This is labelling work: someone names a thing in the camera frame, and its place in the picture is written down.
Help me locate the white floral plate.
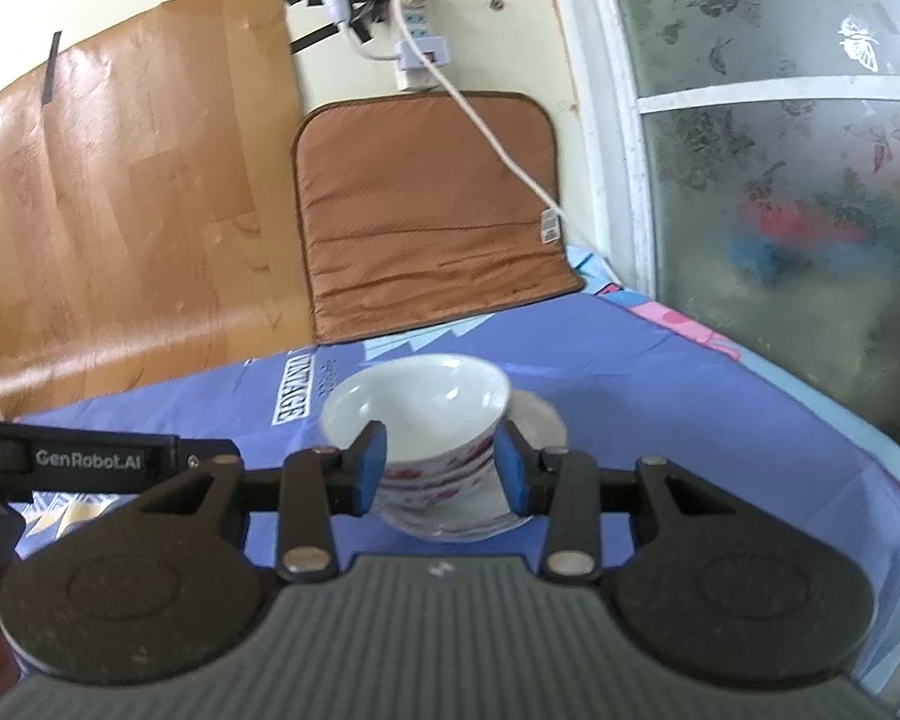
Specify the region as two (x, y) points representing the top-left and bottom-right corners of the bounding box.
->
(390, 388), (569, 544)

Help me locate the white power strip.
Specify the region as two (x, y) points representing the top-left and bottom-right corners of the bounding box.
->
(388, 0), (449, 89)

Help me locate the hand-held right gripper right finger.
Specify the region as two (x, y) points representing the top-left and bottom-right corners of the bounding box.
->
(495, 424), (732, 584)

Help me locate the white power cable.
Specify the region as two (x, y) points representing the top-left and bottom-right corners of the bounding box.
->
(394, 0), (563, 220)

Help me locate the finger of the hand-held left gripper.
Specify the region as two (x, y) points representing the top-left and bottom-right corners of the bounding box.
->
(0, 420), (245, 501)

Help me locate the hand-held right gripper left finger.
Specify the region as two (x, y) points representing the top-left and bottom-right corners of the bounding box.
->
(139, 420), (388, 584)

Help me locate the blue printed tablecloth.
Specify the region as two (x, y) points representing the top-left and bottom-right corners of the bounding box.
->
(11, 249), (900, 695)

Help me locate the white floral bowl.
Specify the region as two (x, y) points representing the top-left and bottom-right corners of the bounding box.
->
(320, 354), (512, 478)
(379, 457), (500, 500)
(375, 484), (514, 542)

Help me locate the white-framed frosted glass door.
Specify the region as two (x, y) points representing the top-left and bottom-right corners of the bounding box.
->
(536, 0), (900, 466)

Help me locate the wood-pattern wall sheet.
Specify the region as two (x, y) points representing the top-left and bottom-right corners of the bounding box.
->
(0, 0), (316, 421)

